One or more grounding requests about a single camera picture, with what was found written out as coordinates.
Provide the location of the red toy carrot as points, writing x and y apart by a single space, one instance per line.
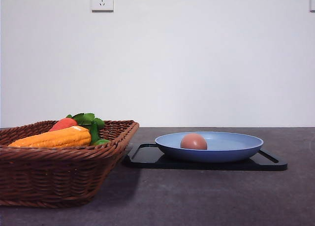
70 120

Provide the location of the green toy pepper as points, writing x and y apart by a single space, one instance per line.
95 139

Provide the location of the orange toy corn cob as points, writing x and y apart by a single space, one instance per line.
65 136

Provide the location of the blue plate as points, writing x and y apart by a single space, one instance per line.
221 147

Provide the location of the brown egg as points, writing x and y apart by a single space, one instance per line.
194 141

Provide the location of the brown wicker basket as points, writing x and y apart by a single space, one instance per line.
59 177

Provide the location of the black tray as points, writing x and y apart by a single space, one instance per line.
152 157

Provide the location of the green carrot leaves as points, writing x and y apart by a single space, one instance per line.
88 120

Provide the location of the white wall socket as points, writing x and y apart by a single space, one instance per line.
102 6

